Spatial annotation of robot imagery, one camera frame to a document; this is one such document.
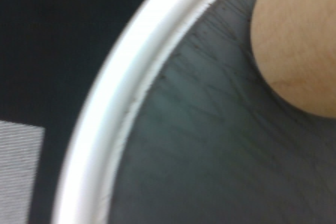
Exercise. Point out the white round two-tier shelf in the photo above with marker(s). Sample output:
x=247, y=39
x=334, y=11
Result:
x=187, y=145

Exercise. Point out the grey woven placemat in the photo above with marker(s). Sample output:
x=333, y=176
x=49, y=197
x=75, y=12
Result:
x=19, y=149

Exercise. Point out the tan wooden cup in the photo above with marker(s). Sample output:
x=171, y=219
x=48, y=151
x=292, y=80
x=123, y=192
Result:
x=292, y=34

